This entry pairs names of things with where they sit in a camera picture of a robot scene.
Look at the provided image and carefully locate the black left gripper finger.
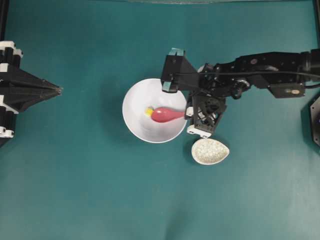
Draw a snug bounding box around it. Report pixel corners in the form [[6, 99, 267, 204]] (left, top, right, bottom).
[[0, 87, 62, 114], [0, 63, 62, 90]]

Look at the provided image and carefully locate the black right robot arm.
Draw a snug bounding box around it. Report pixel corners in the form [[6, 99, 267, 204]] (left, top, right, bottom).
[[185, 49, 320, 138]]

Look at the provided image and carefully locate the white bowl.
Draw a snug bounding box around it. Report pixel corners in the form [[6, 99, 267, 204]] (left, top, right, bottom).
[[122, 78, 187, 144]]

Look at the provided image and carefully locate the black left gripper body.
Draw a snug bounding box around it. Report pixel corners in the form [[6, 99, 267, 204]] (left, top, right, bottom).
[[0, 40, 25, 148]]

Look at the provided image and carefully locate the pink spoon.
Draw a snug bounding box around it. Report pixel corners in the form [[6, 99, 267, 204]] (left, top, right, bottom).
[[151, 107, 185, 123]]

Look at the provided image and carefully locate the yellow hexagonal prism block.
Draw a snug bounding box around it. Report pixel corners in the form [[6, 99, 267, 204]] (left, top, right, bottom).
[[144, 107, 154, 118]]

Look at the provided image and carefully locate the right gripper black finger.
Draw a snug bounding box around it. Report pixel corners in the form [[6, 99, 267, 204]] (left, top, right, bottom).
[[187, 124, 212, 138], [184, 106, 193, 119]]

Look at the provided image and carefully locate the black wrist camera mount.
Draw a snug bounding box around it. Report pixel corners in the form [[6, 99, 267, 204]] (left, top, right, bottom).
[[160, 48, 200, 94]]

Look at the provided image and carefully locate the speckled egg-shaped dish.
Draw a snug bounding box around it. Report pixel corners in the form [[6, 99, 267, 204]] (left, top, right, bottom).
[[191, 138, 230, 166]]

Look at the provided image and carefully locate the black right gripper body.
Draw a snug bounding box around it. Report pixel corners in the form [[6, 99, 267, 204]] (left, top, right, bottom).
[[186, 91, 227, 137]]

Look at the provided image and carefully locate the black right robot arm base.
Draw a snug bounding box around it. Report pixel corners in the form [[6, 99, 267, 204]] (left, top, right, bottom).
[[300, 93, 320, 152]]

